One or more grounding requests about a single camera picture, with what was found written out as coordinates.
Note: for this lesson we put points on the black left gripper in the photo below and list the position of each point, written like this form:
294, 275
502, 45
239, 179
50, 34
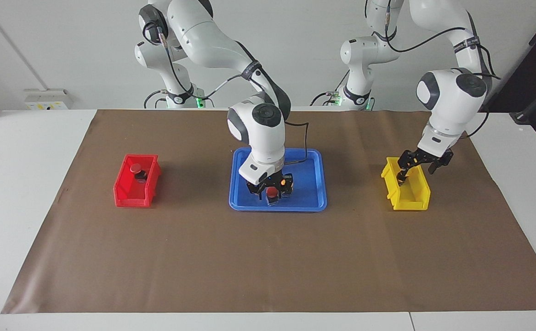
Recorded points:
433, 155

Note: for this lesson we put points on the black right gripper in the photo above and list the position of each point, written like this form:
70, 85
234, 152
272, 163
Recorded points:
268, 180

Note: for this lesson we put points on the red push button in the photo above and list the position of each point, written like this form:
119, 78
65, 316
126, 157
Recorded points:
272, 193
135, 171

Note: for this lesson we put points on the yellow push button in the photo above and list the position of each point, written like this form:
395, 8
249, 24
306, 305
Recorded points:
283, 182

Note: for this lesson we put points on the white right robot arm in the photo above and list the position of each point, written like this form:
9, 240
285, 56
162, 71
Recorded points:
259, 138

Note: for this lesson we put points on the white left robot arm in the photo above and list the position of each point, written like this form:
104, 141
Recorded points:
452, 105

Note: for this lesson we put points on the yellow plastic bin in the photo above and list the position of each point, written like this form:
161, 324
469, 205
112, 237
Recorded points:
410, 201

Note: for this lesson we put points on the blue plastic tray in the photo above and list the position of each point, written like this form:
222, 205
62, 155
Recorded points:
309, 202

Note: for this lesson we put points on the brown paper table mat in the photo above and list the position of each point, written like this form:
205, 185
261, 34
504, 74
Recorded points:
249, 257

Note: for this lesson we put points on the green lit connector box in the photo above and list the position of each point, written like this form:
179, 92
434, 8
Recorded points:
200, 100
335, 99

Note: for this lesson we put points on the red plastic bin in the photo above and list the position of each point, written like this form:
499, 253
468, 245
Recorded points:
132, 200

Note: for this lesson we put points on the white wall outlet box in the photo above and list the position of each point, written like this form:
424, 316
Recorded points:
47, 100

